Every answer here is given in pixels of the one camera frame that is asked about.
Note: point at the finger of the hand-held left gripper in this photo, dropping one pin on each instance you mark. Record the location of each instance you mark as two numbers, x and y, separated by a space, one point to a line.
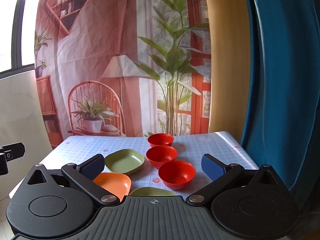
15 150
3 166

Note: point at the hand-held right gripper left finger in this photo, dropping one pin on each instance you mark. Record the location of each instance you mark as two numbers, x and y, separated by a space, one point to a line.
92 167

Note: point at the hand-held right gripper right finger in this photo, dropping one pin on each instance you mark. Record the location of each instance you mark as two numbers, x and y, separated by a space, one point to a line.
212 167

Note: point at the red bowl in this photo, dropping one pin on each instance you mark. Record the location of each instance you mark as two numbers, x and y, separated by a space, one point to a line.
161 156
160 140
177 173

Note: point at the plaid printed tablecloth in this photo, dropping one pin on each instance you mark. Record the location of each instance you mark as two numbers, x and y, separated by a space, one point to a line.
82 147

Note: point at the orange square plate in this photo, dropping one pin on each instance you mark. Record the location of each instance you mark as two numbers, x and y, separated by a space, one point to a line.
115 183

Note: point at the green square plate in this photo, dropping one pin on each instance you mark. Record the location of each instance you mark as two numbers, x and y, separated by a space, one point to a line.
152 192
124 161

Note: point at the white board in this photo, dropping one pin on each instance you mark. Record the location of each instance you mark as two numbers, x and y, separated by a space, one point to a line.
20 110

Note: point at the blue curtain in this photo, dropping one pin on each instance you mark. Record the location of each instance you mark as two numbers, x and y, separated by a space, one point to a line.
282 80

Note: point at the printed room backdrop cloth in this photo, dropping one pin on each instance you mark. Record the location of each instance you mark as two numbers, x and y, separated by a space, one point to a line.
120 42

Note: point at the dark window frame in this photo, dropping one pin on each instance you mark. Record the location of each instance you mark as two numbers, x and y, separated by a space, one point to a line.
18 25

